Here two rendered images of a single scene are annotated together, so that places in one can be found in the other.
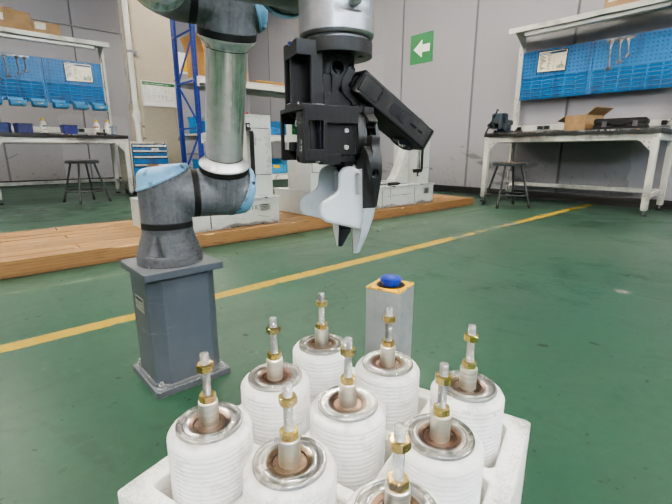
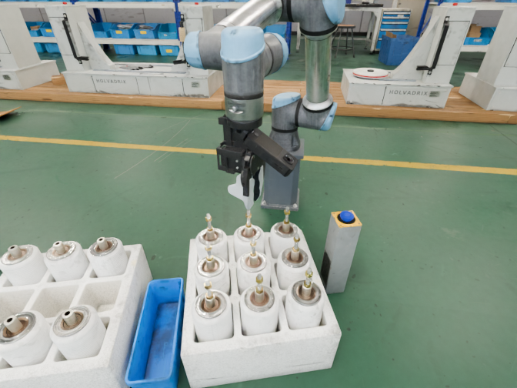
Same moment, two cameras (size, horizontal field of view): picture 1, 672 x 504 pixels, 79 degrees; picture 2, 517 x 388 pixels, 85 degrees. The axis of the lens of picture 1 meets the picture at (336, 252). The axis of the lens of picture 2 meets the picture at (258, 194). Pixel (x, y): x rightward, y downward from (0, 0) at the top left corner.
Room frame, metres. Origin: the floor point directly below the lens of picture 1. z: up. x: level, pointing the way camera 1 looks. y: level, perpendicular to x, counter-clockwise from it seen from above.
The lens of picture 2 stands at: (0.12, -0.44, 0.86)
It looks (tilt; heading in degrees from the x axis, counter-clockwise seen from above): 35 degrees down; 50
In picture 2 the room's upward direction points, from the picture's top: straight up
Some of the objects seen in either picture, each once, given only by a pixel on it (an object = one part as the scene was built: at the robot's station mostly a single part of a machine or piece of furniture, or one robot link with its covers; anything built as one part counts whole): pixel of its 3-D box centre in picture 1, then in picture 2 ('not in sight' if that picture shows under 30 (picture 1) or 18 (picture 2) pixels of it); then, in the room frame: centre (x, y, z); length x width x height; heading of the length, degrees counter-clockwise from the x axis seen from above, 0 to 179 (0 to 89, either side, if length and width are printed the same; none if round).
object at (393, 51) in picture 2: not in sight; (396, 49); (4.89, 1.96, 0.18); 0.50 x 0.41 x 0.37; 47
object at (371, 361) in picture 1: (387, 363); (295, 257); (0.56, -0.08, 0.25); 0.08 x 0.08 x 0.01
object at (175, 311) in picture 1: (176, 317); (281, 173); (0.97, 0.40, 0.15); 0.19 x 0.19 x 0.30; 42
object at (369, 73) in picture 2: not in sight; (370, 73); (2.64, 1.02, 0.29); 0.30 x 0.30 x 0.06
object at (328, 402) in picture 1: (347, 403); (253, 262); (0.46, -0.01, 0.25); 0.08 x 0.08 x 0.01
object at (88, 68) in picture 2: not in sight; (141, 48); (1.21, 2.65, 0.45); 1.45 x 0.57 x 0.74; 132
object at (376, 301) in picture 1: (387, 360); (338, 255); (0.74, -0.10, 0.16); 0.07 x 0.07 x 0.31; 58
